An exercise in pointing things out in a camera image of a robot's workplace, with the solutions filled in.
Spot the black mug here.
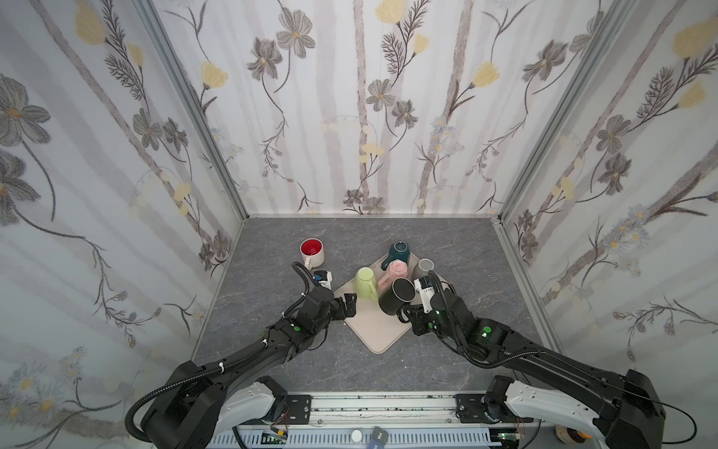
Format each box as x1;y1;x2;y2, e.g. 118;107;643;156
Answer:
379;278;416;324

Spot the white mug red inside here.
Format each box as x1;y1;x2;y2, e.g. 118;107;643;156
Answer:
300;238;325;271

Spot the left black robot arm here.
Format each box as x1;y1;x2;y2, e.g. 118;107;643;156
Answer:
125;262;357;448

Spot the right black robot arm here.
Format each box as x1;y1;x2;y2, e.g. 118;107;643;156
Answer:
396;272;671;448

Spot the light green mug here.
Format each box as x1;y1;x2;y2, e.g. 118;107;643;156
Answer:
353;267;379;301

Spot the pink mug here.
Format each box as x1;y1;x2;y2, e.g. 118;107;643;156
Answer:
378;259;408;294

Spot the grey mug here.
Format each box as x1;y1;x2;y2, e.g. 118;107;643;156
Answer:
411;258;435;280

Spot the dark green mug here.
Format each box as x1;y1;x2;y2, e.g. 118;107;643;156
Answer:
381;241;411;271

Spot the beige plastic tray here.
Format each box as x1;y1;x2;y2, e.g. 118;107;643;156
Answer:
334;254;420;355

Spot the orange capped roll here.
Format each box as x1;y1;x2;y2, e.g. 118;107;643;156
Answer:
555;425;593;445

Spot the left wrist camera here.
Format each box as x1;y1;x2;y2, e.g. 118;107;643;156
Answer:
313;269;333;290

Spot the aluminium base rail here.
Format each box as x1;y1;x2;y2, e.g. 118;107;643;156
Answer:
206;391;613;449

